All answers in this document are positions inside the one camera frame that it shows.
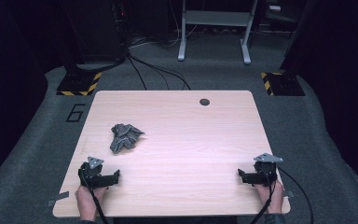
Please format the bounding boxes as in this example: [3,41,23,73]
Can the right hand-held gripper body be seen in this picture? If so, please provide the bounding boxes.
[253,152,284,188]

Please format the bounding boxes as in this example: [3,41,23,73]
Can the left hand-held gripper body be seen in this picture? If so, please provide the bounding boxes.
[77,156,107,189]

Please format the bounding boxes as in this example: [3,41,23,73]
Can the grey towel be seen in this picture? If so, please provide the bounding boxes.
[109,122,145,155]

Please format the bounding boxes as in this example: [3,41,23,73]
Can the person's left hand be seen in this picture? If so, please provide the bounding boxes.
[75,185,107,221]

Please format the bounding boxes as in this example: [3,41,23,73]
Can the person's right hand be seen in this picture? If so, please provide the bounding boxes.
[255,180,284,216]

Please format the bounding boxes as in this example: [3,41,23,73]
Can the dark equipment cabinet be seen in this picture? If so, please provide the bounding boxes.
[60,0,129,65]

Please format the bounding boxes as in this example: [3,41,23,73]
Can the dark device with white label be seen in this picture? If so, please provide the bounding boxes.
[264,0,294,23]

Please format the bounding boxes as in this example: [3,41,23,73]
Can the left hand-held gripper cable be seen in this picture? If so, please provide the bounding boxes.
[79,169,110,224]

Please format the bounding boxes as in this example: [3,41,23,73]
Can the hand-held gripper cable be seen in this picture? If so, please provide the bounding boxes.
[249,174,278,224]
[79,169,110,224]

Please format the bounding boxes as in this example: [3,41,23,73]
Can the right hand-held gripper cable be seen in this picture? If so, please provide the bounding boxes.
[249,174,278,224]

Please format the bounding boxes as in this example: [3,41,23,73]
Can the black floor cable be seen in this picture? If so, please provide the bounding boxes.
[129,54,192,91]
[277,167,315,224]
[126,55,148,91]

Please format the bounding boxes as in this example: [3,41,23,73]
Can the black yellow striped base plate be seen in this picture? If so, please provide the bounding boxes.
[56,71,103,97]
[259,71,306,97]

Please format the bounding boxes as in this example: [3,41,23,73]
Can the white floor cables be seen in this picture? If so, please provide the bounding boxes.
[129,0,200,49]

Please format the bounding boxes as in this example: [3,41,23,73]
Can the white metal stand frame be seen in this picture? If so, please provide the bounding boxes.
[177,0,259,65]

